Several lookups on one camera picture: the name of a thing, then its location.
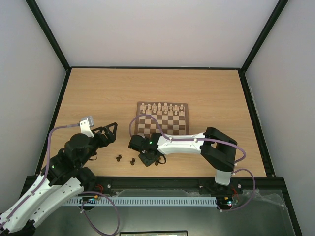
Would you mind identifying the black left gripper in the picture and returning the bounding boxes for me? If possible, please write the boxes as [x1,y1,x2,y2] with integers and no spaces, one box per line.
[78,122,119,167]

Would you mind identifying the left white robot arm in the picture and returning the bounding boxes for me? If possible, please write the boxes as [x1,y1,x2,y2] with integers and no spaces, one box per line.
[0,118,118,236]

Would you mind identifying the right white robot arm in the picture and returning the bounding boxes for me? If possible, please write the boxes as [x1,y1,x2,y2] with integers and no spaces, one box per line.
[128,127,238,193]

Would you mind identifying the wooden chess board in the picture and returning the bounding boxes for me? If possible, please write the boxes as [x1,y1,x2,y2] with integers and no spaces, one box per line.
[134,101,189,138]

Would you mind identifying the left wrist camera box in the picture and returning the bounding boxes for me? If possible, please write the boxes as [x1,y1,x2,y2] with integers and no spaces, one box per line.
[79,116,95,127]

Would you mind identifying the white slotted cable duct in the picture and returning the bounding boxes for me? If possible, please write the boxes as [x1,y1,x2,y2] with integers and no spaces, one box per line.
[64,196,217,207]

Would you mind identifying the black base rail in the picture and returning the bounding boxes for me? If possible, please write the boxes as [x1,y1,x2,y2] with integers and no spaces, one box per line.
[89,177,288,197]

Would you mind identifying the black left frame post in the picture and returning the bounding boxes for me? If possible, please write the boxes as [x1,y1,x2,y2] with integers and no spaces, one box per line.
[25,0,71,71]

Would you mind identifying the black corner frame post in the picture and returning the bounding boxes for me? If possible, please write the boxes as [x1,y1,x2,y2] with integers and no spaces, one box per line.
[241,0,289,73]

